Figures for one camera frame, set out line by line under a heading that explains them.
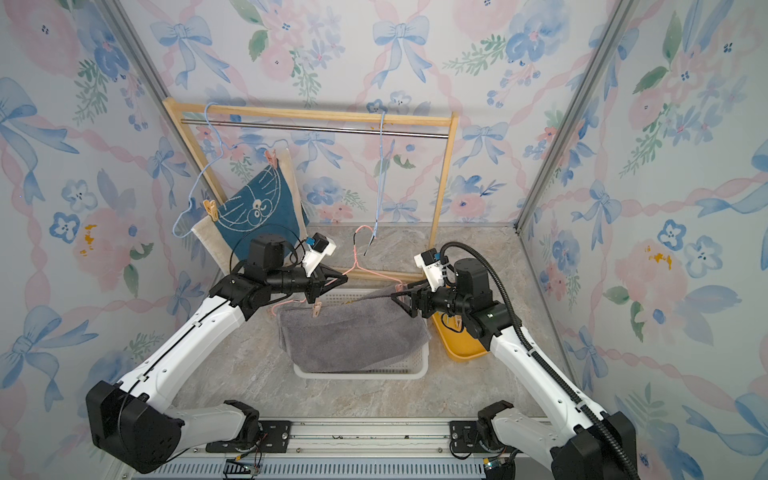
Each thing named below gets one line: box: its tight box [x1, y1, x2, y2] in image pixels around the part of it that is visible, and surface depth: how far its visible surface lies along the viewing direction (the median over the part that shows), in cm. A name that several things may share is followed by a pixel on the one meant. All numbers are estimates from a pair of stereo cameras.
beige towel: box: [191, 148, 308, 276], surface depth 75 cm
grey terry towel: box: [276, 285, 431, 373], surface depth 80 cm
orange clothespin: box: [203, 199, 219, 222], surface depth 69 cm
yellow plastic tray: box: [432, 312, 489, 361], surface depth 68 cm
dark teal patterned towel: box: [215, 163, 300, 260], surface depth 81 cm
